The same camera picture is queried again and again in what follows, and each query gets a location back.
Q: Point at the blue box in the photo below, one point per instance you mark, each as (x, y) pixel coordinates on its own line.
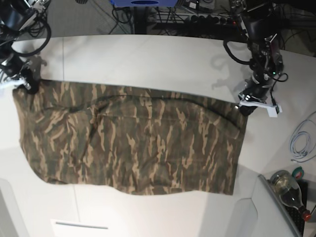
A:
(135, 3)

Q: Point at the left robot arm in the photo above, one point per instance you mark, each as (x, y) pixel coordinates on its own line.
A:
(259, 26)

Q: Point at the green tape roll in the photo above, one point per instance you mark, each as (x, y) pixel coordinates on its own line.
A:
(298, 173)

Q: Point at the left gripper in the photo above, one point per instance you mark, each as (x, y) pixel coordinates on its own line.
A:
(258, 95)

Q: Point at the camouflage t-shirt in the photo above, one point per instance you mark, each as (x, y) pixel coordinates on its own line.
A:
(136, 140)

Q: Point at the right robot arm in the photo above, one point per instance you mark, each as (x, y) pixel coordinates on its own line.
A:
(19, 17)

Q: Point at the clear plastic bottle red cap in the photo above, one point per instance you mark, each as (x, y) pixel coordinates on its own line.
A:
(288, 191)

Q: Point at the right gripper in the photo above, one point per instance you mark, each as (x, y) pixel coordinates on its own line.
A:
(17, 73)

